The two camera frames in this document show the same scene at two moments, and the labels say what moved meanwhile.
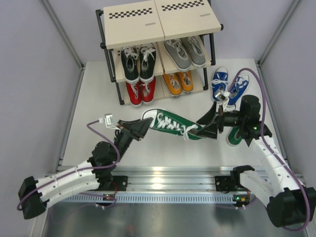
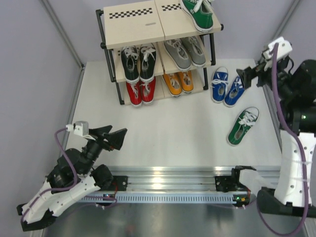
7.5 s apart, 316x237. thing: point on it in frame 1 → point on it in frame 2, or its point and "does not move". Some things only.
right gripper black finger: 211,131 → 246,75
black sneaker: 147,60 does not move
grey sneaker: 194,48 does not move
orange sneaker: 173,82 does not move
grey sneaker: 178,53 does not move
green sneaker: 168,122 → 201,11
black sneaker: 130,62 does not move
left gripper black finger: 137,128 → 115,139
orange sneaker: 187,82 does not move
